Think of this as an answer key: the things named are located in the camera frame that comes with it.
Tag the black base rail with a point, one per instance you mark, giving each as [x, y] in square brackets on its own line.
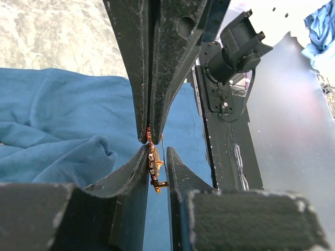
[229, 148]

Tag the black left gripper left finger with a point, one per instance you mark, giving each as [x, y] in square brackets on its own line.
[107, 215]

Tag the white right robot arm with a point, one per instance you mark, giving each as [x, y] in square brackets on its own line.
[242, 46]

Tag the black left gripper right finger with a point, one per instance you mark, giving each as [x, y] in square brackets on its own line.
[203, 218]

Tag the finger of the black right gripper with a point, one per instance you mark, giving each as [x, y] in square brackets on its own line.
[130, 23]
[178, 30]

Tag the red maple leaf brooch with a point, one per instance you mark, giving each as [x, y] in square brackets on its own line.
[154, 164]

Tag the blue t-shirt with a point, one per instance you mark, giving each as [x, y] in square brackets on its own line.
[62, 126]

